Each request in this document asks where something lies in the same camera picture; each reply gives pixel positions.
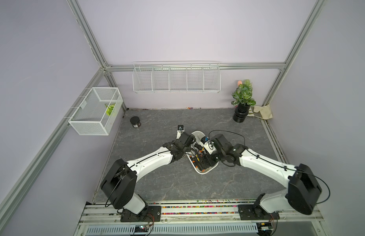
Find white plastic storage box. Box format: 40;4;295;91
186;131;219;175

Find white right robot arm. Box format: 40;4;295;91
204;134;322;217

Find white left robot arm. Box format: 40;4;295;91
100;132;196;214

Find black orange screwdriver in box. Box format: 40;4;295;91
189;155;205;172

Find black glossy plant pot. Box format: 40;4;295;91
233;103;250;123

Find small black jar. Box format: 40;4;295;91
130;116;141;128

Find cream work glove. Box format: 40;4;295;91
248;105;273;120

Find green artificial plant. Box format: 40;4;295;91
231;79;256;106

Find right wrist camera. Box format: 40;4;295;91
201;136;214;154

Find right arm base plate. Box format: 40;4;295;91
238;205;280;221

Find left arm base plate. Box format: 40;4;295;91
120;205;161;223

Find long white wire shelf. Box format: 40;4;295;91
132;62;221;93

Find white wire basket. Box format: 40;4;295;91
68;87;123;136

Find aluminium rail base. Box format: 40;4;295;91
74;199;332;236

